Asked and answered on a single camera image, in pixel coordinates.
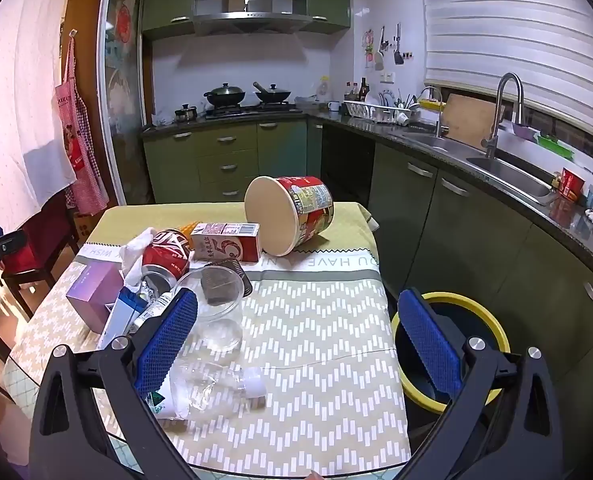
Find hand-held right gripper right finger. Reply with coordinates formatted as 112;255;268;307
397;289;563;480

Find wall utensil rack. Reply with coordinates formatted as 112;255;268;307
363;22;414;71

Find dark brown wrapper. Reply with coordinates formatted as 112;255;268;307
200;259;254;306

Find dark wooden chair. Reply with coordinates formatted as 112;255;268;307
1;200;80;318

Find white tissue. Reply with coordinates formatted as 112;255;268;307
119;226;157;286

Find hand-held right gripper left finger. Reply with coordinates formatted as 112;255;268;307
29;290;212;480

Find patterned yellow tablecloth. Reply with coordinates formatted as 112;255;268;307
4;202;412;480

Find steel sink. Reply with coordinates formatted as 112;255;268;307
401;130;559;206

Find tall steel faucet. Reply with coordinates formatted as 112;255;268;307
481;72;527;161

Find yellow rimmed trash bin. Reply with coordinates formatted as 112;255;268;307
390;291;511;413

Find steel range hood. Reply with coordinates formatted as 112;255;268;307
192;0;314;36

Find wooden cutting board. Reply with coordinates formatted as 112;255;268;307
445;92;506;151

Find red paper cup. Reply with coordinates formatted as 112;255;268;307
559;169;584;201

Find purple box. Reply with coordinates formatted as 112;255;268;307
66;261;127;333

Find blue white box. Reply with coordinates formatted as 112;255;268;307
96;285;150;351

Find clear plastic cup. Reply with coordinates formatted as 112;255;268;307
175;265;246;356

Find small steel faucet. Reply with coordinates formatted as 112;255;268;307
419;86;447;138

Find gas stove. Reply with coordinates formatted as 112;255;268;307
205;101;303;120

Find green drawer base cabinet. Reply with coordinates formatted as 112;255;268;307
143;119;324;206

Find clear plastic bottle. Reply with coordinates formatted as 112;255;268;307
146;355;268;421

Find black pan with lid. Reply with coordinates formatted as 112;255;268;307
253;81;293;103

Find white window blind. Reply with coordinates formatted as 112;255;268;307
419;0;593;126

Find glass sliding door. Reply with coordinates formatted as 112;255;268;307
96;0;152;206

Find white hanging cloth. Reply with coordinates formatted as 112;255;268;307
0;0;110;233

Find red checked apron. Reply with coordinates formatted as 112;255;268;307
54;35;110;216

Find red soda can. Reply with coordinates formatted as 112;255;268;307
137;228;193;295

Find white dish rack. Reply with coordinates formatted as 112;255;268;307
343;100;419;123

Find dark stone countertop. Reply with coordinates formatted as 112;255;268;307
141;105;593;281

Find red white milk carton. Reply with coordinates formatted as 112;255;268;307
190;222;262;263

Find black wok with lid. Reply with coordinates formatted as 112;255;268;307
204;85;247;107

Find green plastic tray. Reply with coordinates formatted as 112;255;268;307
536;134;574;161

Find cardboard box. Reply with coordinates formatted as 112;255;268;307
71;210;97;246

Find green sink base cabinet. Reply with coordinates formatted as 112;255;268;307
321;120;593;461

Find red instant noodle cup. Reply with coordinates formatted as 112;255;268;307
244;175;336;257

